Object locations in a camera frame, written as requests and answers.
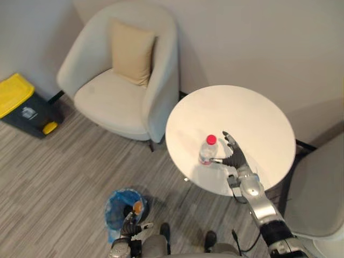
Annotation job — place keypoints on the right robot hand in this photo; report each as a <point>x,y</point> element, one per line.
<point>236,157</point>

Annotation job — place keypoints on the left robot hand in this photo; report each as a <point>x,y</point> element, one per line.
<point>131,225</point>

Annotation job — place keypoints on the orange round rubbish item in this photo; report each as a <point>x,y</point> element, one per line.
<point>138,207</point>

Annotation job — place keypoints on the clear bottle with red cap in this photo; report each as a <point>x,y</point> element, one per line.
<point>207,150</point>

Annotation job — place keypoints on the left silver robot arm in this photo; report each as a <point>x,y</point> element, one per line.
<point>124,247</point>

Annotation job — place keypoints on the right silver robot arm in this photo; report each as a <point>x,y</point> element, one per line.
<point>264,212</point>

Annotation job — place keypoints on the small bin with blue bag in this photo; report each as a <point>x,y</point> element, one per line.
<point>121,211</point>

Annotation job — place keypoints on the round white tea table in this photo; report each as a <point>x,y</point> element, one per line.
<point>230,139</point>

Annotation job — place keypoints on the dark trash can yellow lid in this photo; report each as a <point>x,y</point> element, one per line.
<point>25,106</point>

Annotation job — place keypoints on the robot silver legs dark feet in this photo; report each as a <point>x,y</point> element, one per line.
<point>185,243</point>

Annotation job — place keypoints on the cream armchair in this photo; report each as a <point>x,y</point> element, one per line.
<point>118,72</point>
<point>314,193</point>

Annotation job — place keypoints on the beige cushion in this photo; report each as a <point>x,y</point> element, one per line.
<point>132,53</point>

